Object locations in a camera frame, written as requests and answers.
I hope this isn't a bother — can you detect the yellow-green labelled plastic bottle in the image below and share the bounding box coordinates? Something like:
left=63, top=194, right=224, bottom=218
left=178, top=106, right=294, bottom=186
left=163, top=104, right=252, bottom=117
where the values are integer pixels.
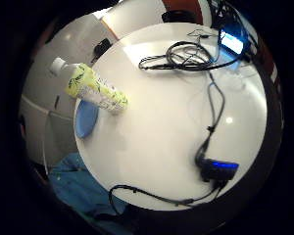
left=49, top=57, right=129, bottom=116

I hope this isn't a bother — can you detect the black chair base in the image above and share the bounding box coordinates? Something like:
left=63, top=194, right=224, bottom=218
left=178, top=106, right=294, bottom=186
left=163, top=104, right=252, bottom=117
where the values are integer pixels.
left=90, top=37, right=113, bottom=64

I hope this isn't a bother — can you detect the black hub with blue light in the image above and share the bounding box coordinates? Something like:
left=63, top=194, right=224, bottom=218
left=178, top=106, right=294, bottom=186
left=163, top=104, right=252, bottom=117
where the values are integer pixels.
left=195, top=156, right=240, bottom=184

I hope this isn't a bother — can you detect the the person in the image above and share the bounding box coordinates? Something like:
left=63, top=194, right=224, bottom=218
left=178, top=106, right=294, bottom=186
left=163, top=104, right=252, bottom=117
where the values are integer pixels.
left=48, top=152, right=130, bottom=229

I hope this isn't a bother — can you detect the black round object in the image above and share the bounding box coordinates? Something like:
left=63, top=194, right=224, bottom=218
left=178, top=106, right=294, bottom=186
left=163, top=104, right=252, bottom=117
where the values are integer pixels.
left=161, top=10, right=198, bottom=24

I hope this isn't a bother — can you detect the laptop with lit screen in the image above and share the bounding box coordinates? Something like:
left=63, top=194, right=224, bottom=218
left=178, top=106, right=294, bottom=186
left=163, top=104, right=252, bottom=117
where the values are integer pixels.
left=218, top=23, right=253, bottom=72

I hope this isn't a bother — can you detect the coiled black cable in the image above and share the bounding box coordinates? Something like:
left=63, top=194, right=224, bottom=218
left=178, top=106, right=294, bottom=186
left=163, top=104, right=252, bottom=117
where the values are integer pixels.
left=138, top=40, right=244, bottom=72

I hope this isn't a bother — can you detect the black cable from hub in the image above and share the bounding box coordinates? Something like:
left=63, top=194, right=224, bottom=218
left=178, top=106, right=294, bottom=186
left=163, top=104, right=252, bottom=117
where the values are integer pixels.
left=199, top=71, right=226, bottom=161

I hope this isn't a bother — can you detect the long black cable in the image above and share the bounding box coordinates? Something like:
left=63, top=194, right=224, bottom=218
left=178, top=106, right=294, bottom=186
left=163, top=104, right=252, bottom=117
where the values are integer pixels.
left=108, top=182, right=225, bottom=216

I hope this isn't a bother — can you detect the thin black wire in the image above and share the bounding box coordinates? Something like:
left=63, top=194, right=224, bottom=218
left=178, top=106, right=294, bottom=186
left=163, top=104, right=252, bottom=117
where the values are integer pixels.
left=186, top=28, right=220, bottom=45

